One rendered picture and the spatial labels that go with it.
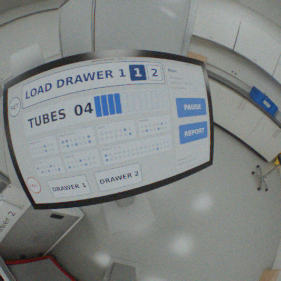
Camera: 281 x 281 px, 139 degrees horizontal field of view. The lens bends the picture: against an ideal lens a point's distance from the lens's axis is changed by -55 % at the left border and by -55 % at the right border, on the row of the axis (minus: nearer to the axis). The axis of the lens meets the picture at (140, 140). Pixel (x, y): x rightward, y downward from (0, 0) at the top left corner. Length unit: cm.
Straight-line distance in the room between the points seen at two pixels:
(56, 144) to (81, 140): 5
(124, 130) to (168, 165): 13
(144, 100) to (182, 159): 16
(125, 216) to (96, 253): 52
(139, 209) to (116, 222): 26
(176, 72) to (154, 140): 16
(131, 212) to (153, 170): 96
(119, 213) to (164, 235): 51
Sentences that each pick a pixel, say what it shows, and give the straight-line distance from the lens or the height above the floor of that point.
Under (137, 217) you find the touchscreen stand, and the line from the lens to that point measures 119.
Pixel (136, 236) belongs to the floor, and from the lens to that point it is 123.
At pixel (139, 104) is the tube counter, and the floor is 111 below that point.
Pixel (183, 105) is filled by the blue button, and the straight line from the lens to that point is 27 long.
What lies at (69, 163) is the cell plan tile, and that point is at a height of 104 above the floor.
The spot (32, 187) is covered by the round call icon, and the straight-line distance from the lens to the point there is 30.
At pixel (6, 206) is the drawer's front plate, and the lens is 56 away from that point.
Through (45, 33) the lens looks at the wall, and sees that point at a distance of 374.
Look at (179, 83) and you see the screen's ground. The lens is 27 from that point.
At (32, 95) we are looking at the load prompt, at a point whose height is 115.
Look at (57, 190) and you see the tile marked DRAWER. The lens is 27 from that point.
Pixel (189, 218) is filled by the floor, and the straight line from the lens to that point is 138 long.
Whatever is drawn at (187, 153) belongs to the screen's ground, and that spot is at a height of 101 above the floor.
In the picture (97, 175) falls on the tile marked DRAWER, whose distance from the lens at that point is 23.
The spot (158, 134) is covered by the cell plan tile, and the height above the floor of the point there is 106.
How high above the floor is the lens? 122
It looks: 50 degrees down
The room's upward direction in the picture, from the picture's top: 8 degrees clockwise
